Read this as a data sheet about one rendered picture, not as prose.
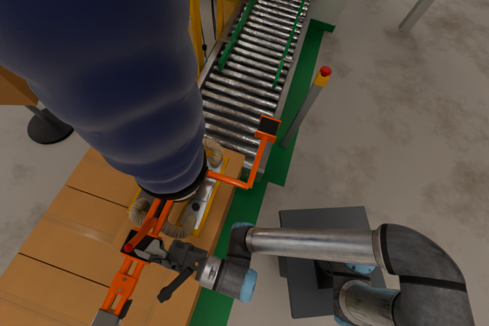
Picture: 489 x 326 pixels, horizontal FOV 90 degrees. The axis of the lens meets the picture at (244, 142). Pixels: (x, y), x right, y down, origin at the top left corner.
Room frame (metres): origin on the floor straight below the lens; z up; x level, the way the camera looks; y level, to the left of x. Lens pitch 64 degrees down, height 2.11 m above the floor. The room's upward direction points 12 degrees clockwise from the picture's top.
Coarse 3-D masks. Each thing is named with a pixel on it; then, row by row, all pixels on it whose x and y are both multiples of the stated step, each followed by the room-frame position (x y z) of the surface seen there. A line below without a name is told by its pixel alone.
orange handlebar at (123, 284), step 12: (264, 144) 0.43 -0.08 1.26; (252, 168) 0.32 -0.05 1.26; (228, 180) 0.26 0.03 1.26; (252, 180) 0.27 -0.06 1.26; (156, 204) 0.12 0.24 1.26; (168, 204) 0.13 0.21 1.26; (156, 228) 0.05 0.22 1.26; (144, 264) -0.06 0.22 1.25; (120, 276) -0.10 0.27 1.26; (132, 276) -0.09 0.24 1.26; (120, 288) -0.13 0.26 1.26; (132, 288) -0.12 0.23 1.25; (108, 300) -0.16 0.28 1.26; (120, 300) -0.15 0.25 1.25; (120, 312) -0.18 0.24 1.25
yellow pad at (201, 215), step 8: (208, 152) 0.39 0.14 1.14; (208, 160) 0.36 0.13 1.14; (224, 160) 0.37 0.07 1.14; (216, 168) 0.33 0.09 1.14; (224, 168) 0.34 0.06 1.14; (216, 184) 0.27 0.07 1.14; (192, 200) 0.18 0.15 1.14; (200, 200) 0.19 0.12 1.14; (208, 200) 0.20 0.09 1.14; (184, 208) 0.15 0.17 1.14; (192, 208) 0.15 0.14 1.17; (200, 208) 0.16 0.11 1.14; (208, 208) 0.17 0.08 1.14; (184, 216) 0.12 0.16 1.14; (200, 216) 0.13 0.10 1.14; (176, 224) 0.09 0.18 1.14; (200, 224) 0.10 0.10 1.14; (192, 232) 0.07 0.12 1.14; (200, 232) 0.08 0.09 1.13
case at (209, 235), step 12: (228, 156) 0.47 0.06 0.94; (240, 156) 0.49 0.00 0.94; (228, 168) 0.41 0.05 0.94; (240, 168) 0.43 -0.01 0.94; (216, 192) 0.28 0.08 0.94; (228, 192) 0.29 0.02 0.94; (180, 204) 0.19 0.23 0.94; (216, 204) 0.22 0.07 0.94; (228, 204) 0.28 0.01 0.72; (216, 216) 0.17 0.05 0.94; (120, 228) 0.04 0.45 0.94; (132, 228) 0.05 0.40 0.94; (204, 228) 0.11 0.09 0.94; (216, 228) 0.12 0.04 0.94; (120, 240) -0.01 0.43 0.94; (168, 240) 0.03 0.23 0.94; (180, 240) 0.04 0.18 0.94; (192, 240) 0.05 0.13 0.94; (204, 240) 0.06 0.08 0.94; (216, 240) 0.10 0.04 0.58; (192, 276) -0.08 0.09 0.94
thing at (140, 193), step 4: (140, 188) 0.18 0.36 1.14; (140, 192) 0.17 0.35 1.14; (144, 192) 0.17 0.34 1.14; (136, 196) 0.15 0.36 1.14; (140, 196) 0.15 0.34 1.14; (144, 196) 0.16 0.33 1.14; (148, 196) 0.16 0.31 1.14; (152, 196) 0.16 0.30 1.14; (132, 200) 0.14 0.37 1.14; (136, 200) 0.14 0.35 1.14; (148, 200) 0.15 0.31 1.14; (152, 200) 0.15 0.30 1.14; (148, 204) 0.13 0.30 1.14; (128, 208) 0.10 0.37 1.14; (148, 208) 0.12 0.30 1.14; (128, 212) 0.09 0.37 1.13; (144, 212) 0.10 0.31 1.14
